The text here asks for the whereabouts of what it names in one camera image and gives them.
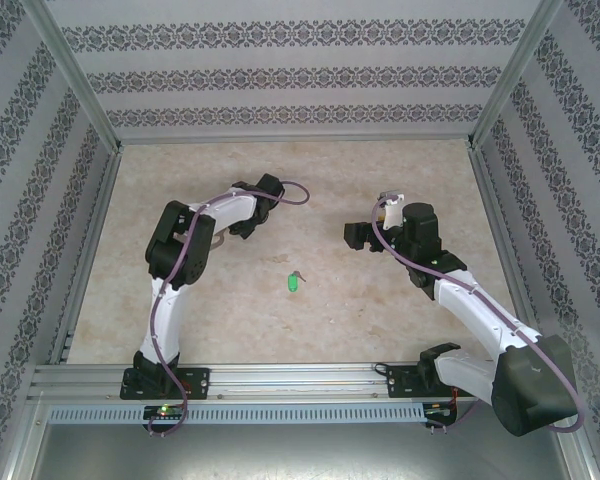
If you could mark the small metal keyring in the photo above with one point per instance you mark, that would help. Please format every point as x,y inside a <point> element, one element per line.
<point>300,275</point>

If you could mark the green plastic key tag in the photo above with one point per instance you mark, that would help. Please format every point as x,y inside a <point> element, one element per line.
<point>293,284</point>

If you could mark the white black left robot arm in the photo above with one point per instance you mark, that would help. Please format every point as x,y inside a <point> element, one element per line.
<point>162,320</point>

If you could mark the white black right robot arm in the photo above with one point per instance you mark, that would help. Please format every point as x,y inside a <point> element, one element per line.
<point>485,320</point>

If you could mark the small circuit board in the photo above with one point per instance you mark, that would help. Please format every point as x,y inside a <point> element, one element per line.
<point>440,410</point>

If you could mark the grey metal sheet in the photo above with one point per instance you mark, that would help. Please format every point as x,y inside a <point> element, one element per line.
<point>300,455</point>

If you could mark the circuit board with green light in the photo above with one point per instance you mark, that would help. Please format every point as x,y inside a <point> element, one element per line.
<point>165,412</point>

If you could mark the aluminium table edge rail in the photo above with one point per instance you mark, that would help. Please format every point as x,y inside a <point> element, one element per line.
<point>502,230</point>
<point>91,250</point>

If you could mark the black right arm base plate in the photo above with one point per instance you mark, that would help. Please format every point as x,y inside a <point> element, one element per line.
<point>402,382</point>

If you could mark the aluminium mounting rail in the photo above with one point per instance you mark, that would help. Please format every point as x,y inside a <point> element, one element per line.
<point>300,380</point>

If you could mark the aluminium upright frame post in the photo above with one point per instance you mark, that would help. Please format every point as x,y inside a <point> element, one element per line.
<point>72,75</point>
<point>512,75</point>

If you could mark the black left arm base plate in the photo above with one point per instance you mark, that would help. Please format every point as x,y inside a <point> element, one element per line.
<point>197,382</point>

